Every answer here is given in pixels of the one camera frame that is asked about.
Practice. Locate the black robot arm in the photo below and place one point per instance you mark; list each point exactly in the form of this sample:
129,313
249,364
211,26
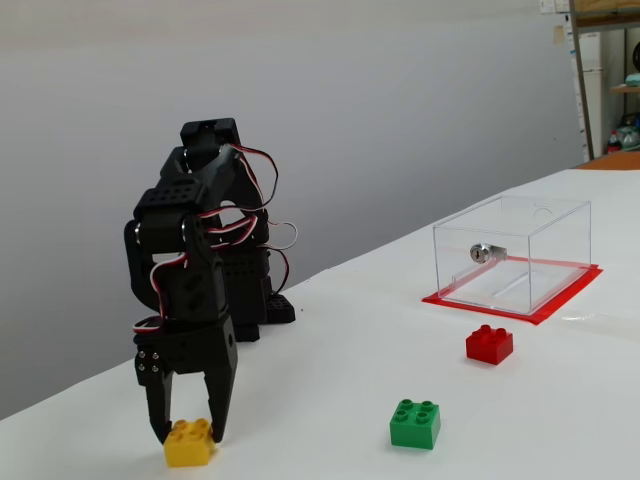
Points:
165,200

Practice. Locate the yellow lego brick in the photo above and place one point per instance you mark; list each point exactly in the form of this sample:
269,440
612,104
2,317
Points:
187,447

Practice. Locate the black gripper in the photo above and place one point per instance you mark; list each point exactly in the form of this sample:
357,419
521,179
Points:
192,352

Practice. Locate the clear plastic bag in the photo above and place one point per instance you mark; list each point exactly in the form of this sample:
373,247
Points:
630,135

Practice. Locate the green lego brick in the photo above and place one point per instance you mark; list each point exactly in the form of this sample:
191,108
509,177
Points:
415,425

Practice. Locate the red capped dark bottle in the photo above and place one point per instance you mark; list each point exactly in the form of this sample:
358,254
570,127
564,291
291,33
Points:
613,144

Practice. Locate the transparent plastic box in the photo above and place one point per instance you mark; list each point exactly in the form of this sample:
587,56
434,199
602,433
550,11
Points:
515,235

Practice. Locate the red lego brick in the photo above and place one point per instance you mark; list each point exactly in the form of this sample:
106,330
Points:
489,346

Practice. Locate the metal shelf rack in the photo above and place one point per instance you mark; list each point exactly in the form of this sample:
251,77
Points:
580,75

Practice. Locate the red tape square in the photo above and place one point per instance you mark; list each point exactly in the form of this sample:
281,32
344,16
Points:
565,300

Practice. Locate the teal green bundle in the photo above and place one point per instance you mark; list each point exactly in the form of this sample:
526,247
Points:
633,80

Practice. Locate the tan paper label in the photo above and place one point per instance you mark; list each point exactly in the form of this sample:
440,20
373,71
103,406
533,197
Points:
558,35

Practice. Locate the orange wooden table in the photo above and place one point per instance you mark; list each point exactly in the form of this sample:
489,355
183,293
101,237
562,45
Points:
615,161

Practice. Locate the silver cylinder lock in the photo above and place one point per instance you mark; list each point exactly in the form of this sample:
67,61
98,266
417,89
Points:
482,253

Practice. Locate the white cardboard boxes stack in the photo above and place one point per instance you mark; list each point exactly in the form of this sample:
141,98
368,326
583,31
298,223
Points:
592,90

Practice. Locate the white paper label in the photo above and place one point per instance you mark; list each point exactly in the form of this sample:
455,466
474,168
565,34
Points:
547,6

